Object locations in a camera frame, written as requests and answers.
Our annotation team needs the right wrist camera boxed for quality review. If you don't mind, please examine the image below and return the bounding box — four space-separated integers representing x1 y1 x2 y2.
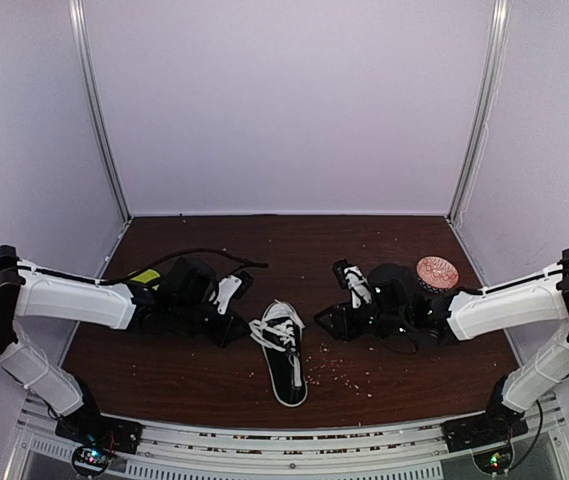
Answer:
332 259 373 309

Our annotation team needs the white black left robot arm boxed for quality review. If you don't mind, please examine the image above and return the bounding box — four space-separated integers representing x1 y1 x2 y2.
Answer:
0 245 253 444

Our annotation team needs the aluminium frame post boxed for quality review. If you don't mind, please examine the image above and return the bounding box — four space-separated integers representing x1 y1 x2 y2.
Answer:
448 0 512 228
68 0 132 223

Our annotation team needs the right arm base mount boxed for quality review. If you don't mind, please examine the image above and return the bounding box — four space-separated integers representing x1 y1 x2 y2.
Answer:
441 414 529 475

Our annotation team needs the right aluminium frame post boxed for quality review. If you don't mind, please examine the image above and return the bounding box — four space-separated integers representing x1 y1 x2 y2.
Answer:
448 0 512 228

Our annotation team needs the white shoelace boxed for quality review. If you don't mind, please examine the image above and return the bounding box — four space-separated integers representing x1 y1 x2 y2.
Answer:
249 301 305 388

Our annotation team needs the aluminium front rail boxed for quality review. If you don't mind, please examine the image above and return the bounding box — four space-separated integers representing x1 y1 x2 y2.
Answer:
6 394 569 480

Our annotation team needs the black braided left cable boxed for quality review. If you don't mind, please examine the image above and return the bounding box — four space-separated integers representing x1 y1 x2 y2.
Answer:
98 247 270 286

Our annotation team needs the green plastic bowl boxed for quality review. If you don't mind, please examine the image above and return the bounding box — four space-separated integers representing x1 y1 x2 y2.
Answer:
130 269 162 290

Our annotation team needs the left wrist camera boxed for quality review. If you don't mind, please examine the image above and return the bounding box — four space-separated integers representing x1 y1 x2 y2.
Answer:
210 271 254 315

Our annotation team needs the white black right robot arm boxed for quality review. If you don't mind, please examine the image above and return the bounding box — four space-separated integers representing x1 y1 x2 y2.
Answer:
314 248 569 442

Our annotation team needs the black white canvas sneaker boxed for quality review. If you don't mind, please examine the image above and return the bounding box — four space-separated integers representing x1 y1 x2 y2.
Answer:
259 301 308 408

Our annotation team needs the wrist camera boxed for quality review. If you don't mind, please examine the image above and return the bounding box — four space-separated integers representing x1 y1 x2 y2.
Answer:
332 259 373 309
210 271 254 315

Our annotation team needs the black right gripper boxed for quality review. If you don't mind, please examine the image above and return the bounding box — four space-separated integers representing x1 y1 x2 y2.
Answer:
313 301 409 344

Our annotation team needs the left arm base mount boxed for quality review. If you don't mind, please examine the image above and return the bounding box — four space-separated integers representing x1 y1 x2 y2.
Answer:
55 417 143 479

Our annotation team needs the left aluminium frame post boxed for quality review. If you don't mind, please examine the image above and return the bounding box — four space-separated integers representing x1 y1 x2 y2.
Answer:
68 0 132 223

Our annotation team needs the pink patterned bowl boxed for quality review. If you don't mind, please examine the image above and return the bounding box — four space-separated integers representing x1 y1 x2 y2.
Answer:
416 256 460 293

